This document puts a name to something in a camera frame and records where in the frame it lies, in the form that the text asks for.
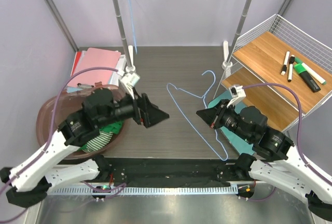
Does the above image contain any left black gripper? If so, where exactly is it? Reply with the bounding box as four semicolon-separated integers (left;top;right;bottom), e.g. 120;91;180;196
96;86;169;127

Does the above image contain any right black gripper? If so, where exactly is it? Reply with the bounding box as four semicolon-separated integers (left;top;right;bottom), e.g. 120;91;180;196
196;99;252;142

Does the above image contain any green white striped tank top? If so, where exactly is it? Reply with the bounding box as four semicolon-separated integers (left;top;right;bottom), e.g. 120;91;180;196
81;130;114;153

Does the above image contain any light blue wire hanger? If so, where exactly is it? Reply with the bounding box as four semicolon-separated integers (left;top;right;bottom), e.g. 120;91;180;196
127;0;137;53

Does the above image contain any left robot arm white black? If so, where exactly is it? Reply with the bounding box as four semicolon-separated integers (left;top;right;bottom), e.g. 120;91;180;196
1;88;170;208

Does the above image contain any teal cutting mat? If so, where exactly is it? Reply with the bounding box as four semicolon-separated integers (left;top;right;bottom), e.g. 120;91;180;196
211;93;268;155

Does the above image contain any grey white clothes rack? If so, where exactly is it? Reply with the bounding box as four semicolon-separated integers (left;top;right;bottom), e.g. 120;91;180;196
107;0;261;97

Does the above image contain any stack of papers folders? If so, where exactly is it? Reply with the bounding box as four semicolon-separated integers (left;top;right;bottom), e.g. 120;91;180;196
66;48;126;93

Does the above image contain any small white black marker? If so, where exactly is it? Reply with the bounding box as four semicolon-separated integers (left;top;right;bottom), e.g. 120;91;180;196
287;63;293;82

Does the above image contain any brown translucent plastic basin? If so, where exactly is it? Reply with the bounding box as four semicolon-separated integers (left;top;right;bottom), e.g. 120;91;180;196
36;84;129;160

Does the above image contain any green black highlighter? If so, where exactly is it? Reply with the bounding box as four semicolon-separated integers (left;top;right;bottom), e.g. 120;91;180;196
294;64;321;93

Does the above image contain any white green capped marker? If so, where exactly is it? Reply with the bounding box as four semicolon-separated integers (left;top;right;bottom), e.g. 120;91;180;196
301;62;327;85

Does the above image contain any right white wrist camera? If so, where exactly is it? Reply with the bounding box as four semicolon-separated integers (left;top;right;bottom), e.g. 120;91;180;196
227;85;246;108

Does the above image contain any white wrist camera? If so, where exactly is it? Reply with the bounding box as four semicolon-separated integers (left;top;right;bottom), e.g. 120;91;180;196
117;70;140;99
227;85;246;108

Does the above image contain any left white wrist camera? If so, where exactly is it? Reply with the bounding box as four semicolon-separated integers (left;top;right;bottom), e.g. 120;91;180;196
117;70;140;99

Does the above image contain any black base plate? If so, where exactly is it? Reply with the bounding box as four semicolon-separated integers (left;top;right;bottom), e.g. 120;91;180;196
85;156;260;187

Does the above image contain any white slotted cable duct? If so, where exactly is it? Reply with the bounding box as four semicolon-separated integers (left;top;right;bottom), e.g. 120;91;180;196
49;184;238;196

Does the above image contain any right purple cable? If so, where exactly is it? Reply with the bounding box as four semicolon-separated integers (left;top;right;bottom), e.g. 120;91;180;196
241;83;332;201

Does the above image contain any purple cable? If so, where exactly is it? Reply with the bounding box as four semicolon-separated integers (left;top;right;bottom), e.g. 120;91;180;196
241;83;332;201
0;67;128;223

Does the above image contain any white wire wooden shelf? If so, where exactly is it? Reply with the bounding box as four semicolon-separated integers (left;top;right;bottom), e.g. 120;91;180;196
219;15;331;131

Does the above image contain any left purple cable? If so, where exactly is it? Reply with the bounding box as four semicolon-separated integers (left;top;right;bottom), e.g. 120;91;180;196
0;67;128;223

